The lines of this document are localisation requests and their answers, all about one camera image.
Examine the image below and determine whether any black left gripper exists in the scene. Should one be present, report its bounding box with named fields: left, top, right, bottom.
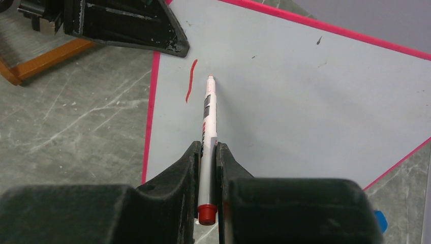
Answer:
left=17, top=0, right=190, bottom=58

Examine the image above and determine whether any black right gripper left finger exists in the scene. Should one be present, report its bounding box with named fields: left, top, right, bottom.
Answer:
left=1, top=141, right=201, bottom=243

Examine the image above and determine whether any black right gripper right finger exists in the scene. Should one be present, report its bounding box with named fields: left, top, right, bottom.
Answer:
left=216, top=143, right=384, bottom=243

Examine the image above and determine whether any red white marker pen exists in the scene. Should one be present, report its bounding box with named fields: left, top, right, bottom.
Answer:
left=197, top=75, right=218, bottom=226

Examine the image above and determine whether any pink-framed whiteboard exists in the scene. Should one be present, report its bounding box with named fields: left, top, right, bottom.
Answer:
left=142, top=1, right=430, bottom=188

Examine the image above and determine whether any blue eraser block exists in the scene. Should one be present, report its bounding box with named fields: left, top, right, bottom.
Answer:
left=374, top=210, right=388, bottom=233

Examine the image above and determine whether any orange wooden rack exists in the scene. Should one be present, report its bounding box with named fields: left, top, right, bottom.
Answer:
left=1, top=39, right=96, bottom=86

